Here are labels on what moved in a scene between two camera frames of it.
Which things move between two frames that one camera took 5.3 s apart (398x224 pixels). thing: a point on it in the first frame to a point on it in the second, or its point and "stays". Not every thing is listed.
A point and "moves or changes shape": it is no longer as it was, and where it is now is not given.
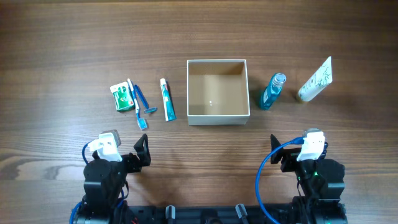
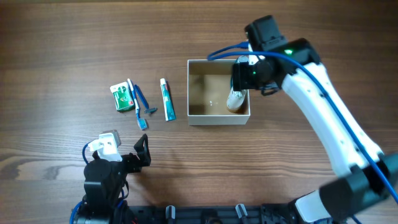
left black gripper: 134,160 stays
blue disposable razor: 149,109 stays
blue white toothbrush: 142,121 stays
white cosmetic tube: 319,81 moves or changes shape
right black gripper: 286,160 to 240,78
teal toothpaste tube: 168,100 stays
